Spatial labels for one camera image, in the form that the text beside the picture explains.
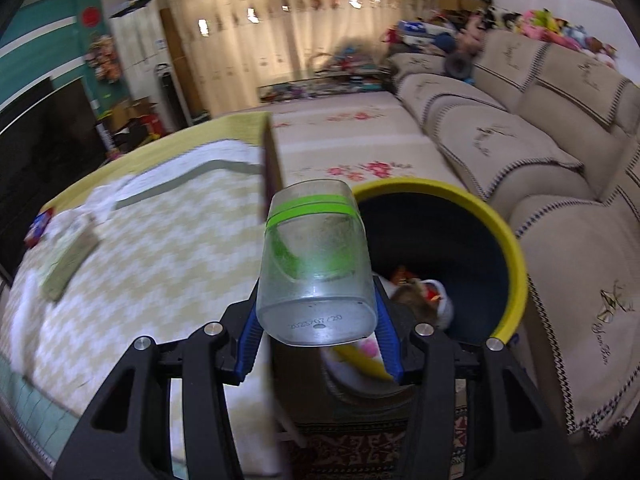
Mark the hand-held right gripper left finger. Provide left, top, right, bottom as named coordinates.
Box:
left=52, top=300, right=261, bottom=480

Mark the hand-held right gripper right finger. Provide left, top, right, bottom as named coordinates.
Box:
left=372, top=277, right=588, bottom=480

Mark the white paper cup pink print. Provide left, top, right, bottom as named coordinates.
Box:
left=357, top=332, right=388, bottom=361

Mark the red foil snack wrapper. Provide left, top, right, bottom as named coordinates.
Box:
left=390, top=265, right=426, bottom=286

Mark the translucent plastic container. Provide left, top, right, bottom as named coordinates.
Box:
left=255, top=179, right=378, bottom=348

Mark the yellow-rimmed dark trash bin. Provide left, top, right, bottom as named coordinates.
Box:
left=320, top=179, right=529, bottom=406

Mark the dark patterned rug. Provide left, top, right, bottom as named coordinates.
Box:
left=295, top=410, right=471, bottom=480

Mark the clear labelled plastic packet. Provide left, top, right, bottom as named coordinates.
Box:
left=42, top=215, right=98, bottom=301

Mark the crumpled white tissue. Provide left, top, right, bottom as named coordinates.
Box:
left=90, top=185, right=131, bottom=216

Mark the beige sofa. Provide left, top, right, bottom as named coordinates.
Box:
left=387, top=30, right=640, bottom=436

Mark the open cardboard box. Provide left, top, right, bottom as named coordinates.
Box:
left=110, top=97, right=161, bottom=141

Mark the black tower fan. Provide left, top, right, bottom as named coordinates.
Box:
left=154, top=62, right=193, bottom=128

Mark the low glass table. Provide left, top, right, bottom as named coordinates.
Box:
left=257, top=67, right=393, bottom=103

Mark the large black television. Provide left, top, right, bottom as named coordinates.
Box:
left=0, top=75, right=108, bottom=271

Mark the grey round cushion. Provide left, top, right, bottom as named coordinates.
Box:
left=445, top=52, right=473, bottom=81

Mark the cream embroidered curtain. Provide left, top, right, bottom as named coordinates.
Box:
left=150, top=0, right=301, bottom=116
left=300, top=0, right=443, bottom=91

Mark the hanging flower ornament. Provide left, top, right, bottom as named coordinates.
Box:
left=87, top=35, right=121, bottom=83

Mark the row of plush toys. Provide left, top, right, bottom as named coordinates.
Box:
left=435, top=5, right=621, bottom=61

